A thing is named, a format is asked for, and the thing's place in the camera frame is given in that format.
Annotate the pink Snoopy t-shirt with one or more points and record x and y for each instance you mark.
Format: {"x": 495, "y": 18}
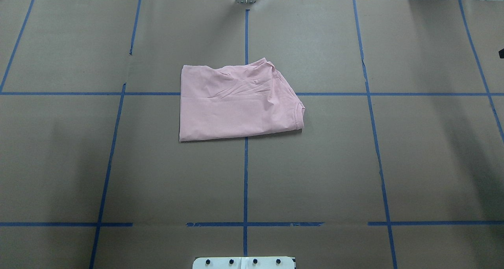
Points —
{"x": 236, "y": 101}

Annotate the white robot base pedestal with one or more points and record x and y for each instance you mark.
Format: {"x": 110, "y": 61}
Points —
{"x": 243, "y": 262}

